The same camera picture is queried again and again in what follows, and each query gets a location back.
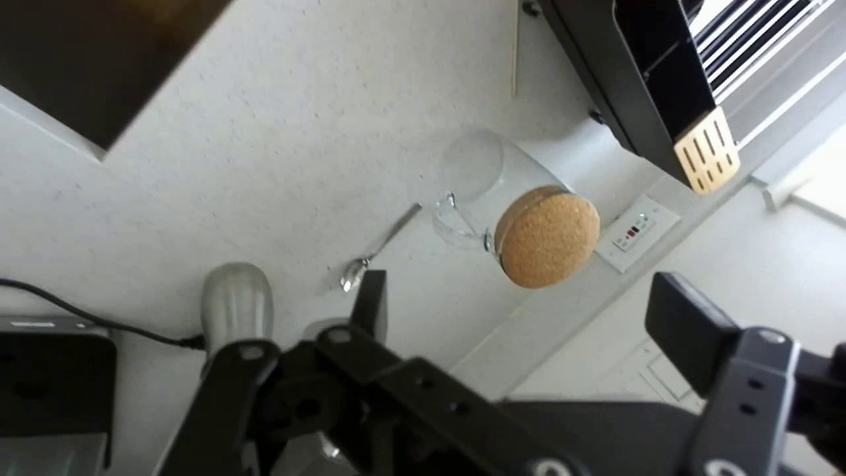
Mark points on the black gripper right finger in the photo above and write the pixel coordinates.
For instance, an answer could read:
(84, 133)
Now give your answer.
(690, 331)

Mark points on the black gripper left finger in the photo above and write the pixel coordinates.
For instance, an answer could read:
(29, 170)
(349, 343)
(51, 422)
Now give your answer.
(370, 306)

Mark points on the silver metal cup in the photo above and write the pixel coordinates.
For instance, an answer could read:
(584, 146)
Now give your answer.
(239, 306)

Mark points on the small metal spoon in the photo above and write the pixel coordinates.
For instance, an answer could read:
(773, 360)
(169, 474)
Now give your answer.
(378, 246)

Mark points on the black knife block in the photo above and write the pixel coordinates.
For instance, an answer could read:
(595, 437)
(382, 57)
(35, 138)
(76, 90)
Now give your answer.
(634, 69)

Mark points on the metal dish rack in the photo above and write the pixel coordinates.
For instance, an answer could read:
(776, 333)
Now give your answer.
(766, 54)

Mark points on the black coffee maker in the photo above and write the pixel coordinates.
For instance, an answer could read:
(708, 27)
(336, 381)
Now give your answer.
(54, 378)

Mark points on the dark kitchen base cabinet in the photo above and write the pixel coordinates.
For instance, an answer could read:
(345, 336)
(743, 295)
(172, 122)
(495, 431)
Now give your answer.
(87, 54)

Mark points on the white wall outlet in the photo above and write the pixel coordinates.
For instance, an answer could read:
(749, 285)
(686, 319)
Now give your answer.
(638, 230)

